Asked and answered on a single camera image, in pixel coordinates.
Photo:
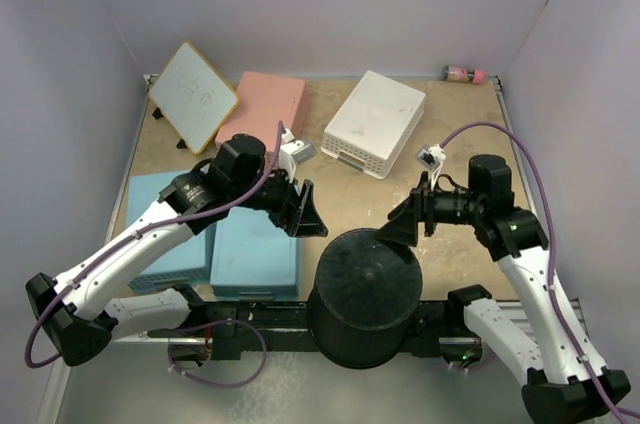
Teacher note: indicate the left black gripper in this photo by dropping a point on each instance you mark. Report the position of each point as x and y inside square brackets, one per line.
[305, 221]

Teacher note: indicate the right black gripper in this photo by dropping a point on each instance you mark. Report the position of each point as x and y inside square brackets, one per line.
[403, 220]

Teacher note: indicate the large black plastic bin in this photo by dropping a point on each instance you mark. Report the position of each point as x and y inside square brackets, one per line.
[364, 295]

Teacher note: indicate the white plastic basket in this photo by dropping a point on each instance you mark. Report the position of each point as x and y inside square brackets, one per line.
[373, 124]

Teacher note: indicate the pink plastic basket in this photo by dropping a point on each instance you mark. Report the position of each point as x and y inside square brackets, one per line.
[264, 100]

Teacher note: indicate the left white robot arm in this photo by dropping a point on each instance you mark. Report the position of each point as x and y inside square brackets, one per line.
[78, 309]

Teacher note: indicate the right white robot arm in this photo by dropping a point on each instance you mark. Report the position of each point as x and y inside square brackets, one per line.
[562, 376]

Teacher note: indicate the small pink capped bottle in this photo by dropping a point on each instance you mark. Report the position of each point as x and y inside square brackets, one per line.
[463, 75]

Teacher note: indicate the yellow framed whiteboard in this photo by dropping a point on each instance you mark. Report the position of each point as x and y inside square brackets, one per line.
[193, 97]

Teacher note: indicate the aluminium table frame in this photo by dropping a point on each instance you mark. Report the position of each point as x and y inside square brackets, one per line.
[364, 307]

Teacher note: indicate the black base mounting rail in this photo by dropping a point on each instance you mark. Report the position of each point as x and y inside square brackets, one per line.
[227, 329]

